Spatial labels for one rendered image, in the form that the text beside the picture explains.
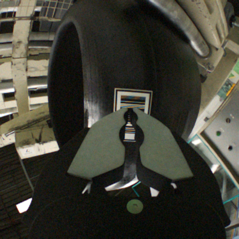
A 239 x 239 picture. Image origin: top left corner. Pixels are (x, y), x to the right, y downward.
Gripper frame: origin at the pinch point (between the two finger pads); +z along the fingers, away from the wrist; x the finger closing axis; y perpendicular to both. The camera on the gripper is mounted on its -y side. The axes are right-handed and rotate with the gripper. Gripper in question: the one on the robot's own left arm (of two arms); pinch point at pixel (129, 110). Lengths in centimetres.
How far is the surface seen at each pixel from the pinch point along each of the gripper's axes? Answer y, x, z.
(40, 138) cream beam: 41, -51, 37
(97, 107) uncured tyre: 1.3, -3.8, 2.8
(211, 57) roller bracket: -8.2, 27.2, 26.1
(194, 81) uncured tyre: -1.5, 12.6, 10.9
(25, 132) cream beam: 37, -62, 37
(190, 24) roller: -12.8, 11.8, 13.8
